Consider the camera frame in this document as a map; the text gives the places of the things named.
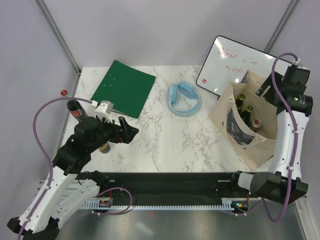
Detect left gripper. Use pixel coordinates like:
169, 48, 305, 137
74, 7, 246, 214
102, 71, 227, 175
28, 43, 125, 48
88, 114, 139, 152

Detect silver beverage can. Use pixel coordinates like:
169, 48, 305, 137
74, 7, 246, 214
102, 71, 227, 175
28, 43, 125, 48
248, 118, 263, 133

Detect beige canvas bag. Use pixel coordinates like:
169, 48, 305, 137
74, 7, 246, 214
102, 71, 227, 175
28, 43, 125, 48
208, 70, 278, 171

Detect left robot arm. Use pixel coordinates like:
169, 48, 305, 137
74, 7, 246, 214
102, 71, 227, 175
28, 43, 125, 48
7, 116, 139, 240

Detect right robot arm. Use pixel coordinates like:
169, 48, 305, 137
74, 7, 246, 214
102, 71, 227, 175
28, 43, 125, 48
229, 65, 313, 205

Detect dark cola bottle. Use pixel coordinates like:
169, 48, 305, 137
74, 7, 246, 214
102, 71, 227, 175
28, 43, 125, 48
66, 99, 88, 122

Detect small whiteboard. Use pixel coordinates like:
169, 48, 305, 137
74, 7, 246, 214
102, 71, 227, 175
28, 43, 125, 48
195, 35, 295, 96

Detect blue headphones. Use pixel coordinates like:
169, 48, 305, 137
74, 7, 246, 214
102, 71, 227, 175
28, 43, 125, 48
167, 81, 202, 117

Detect red capped clear bottle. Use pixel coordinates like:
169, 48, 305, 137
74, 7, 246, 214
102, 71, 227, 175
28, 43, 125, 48
60, 89, 72, 100

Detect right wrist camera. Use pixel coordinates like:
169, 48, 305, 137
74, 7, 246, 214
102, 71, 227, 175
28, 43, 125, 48
291, 58, 307, 69

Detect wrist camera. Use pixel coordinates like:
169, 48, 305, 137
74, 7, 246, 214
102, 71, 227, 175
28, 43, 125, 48
291, 58, 307, 69
94, 100, 114, 123

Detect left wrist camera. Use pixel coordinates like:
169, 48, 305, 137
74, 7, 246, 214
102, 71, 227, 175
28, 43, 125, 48
94, 100, 114, 123

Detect green ring binder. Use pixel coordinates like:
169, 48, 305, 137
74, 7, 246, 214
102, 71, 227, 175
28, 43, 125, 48
90, 60, 156, 119

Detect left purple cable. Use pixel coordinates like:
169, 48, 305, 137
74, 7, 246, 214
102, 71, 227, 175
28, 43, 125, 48
16, 97, 100, 238

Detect white cable duct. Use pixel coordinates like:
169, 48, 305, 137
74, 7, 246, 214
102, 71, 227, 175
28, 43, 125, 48
80, 199, 235, 211

